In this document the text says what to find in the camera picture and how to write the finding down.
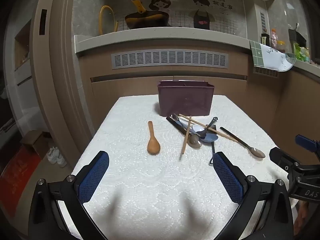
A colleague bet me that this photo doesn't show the green and white cloth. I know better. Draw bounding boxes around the green and white cloth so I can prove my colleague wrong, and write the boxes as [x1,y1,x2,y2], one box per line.
[249,40,297,72]

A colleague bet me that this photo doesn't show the brown kitchen cabinet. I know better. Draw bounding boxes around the brown kitchen cabinet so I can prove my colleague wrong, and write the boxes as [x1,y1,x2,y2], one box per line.
[77,40,320,160]

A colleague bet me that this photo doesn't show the long grey vent grille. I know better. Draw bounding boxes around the long grey vent grille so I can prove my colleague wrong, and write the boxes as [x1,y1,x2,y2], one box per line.
[111,49,229,70]

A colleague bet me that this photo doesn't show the small grey vent grille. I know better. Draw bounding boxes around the small grey vent grille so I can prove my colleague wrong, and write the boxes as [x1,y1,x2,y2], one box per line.
[252,66,279,79]

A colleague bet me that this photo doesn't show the purple plastic utensil holder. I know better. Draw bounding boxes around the purple plastic utensil holder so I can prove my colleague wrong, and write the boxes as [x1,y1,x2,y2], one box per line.
[157,80,215,117]

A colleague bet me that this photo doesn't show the black pan yellow handle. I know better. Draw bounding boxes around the black pan yellow handle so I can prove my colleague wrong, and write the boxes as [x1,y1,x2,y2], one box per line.
[124,0,170,30]

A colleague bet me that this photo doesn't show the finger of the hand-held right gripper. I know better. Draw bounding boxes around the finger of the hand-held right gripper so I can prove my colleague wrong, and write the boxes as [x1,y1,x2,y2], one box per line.
[269,147,299,173]
[294,134,320,153]

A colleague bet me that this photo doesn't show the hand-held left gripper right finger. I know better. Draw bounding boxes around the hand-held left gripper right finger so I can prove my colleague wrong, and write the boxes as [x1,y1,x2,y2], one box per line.
[212,151,294,240]

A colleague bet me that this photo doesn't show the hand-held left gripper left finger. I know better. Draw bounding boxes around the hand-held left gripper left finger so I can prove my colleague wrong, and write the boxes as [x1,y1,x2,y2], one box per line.
[29,151,110,240]

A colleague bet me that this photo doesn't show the black box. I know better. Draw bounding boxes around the black box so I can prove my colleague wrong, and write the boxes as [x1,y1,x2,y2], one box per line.
[288,29,307,48]

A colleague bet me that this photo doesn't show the black utensil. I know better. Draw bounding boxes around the black utensil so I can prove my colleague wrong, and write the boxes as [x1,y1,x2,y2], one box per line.
[166,116,187,134]

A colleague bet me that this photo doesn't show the white textured tablecloth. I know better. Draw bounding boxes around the white textured tablecloth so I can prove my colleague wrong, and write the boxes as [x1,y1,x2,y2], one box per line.
[71,94,297,240]

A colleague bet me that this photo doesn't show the wooden spoon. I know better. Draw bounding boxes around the wooden spoon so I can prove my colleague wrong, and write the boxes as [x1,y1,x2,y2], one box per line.
[147,121,161,155]

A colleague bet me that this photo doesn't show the grey kitchen countertop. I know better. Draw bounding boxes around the grey kitchen countertop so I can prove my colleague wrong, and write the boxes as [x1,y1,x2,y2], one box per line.
[74,27,320,77]

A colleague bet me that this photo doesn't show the yellow hose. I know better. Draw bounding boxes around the yellow hose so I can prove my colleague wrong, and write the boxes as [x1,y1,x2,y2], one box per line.
[99,5,119,35]

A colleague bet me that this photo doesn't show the beige door frame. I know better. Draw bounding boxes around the beige door frame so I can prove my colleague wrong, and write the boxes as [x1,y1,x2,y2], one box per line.
[29,0,97,167]

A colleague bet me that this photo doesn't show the white shoe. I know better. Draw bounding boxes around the white shoe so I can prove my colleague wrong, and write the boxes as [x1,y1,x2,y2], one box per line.
[54,150,68,168]
[47,147,59,164]

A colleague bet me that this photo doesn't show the white shelf cabinet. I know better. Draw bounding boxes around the white shelf cabinet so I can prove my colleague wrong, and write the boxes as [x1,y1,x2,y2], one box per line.
[3,17,43,133]

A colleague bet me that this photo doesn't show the green plastic item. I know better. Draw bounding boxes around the green plastic item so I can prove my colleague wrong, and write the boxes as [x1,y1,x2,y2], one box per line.
[294,42,310,62]

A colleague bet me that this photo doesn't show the thin dark utensil handle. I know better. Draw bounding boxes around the thin dark utensil handle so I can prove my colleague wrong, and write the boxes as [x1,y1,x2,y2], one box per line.
[209,142,216,166]

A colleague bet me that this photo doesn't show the pink bottle orange cap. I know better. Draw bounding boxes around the pink bottle orange cap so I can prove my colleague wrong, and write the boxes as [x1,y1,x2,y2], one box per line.
[270,29,279,49]

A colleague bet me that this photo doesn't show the square steel spoon ornate handle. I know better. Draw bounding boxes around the square steel spoon ornate handle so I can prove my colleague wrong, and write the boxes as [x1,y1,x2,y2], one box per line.
[197,117,219,138]

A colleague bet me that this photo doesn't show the black-handled spoon brown bowl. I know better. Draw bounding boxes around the black-handled spoon brown bowl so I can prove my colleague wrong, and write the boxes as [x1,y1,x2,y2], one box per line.
[219,127,266,159]

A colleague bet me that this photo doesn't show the person's right forearm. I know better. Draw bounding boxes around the person's right forearm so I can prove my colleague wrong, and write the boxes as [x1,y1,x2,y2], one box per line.
[294,201,310,233]

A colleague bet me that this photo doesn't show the cardboard box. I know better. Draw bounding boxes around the cardboard box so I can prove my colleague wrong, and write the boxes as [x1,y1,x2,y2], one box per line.
[20,130,51,159]

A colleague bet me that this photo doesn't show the white plastic spoon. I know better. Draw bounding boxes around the white plastic spoon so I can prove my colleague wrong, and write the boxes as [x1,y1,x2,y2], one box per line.
[179,119,208,137]

